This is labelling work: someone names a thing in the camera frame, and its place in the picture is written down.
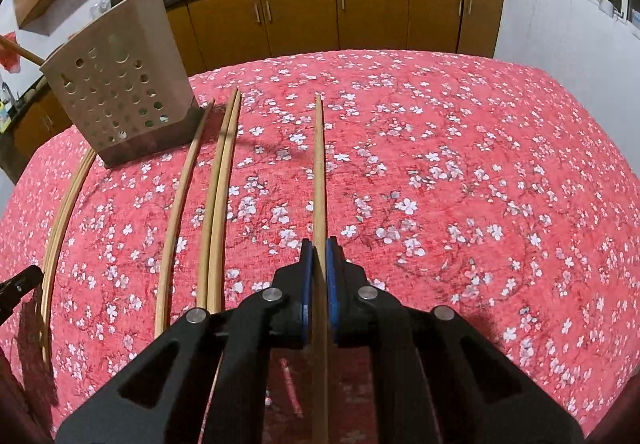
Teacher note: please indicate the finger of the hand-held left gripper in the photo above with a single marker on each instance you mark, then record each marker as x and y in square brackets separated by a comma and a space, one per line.
[20, 284]

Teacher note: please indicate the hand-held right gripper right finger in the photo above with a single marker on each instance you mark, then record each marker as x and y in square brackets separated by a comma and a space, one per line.
[332, 284]

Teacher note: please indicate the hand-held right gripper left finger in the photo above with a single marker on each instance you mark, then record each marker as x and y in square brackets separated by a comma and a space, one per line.
[306, 284]

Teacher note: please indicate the wooden chopstick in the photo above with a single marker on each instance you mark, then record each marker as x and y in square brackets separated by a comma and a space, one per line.
[320, 174]
[206, 249]
[172, 224]
[218, 249]
[48, 244]
[15, 46]
[58, 244]

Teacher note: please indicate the beige perforated chopstick holder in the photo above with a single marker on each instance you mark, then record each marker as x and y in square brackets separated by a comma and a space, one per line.
[115, 74]

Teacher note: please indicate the red floral tablecloth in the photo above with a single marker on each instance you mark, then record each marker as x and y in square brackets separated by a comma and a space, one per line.
[425, 149]

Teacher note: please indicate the yellow detergent jug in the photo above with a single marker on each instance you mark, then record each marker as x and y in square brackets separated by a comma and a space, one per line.
[2, 116]

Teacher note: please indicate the metal faucet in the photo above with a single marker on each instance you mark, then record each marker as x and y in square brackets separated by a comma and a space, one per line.
[6, 91]

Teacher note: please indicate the red plastic bag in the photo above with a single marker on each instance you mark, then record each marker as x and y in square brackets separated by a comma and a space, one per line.
[7, 59]

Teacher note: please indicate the wooden lower kitchen cabinets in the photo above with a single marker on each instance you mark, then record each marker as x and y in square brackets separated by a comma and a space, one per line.
[300, 9]

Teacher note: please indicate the clear plastic bag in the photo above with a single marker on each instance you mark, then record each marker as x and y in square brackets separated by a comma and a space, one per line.
[100, 6]

